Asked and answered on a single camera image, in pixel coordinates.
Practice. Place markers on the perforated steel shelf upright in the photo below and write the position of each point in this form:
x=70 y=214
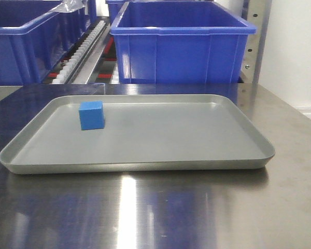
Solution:
x=257 y=13

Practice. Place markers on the grey metal tray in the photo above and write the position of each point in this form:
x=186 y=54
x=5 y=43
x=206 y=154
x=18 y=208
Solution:
x=141 y=133

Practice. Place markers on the blue cube block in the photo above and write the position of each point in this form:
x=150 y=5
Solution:
x=91 y=115

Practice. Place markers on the blue plastic bin right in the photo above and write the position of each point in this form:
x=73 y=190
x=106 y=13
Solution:
x=179 y=42

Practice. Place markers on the blue plastic bin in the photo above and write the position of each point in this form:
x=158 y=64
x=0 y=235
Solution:
x=35 y=36
x=179 y=42

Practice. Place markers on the blue bin behind right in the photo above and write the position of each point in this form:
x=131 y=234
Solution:
x=114 y=9

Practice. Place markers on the clear plastic sheet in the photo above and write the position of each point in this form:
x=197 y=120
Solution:
x=68 y=6

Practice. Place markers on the blue plastic bin left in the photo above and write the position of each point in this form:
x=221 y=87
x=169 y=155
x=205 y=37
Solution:
x=35 y=36

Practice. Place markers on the white roller track rail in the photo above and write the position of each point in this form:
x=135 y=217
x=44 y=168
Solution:
x=72 y=67

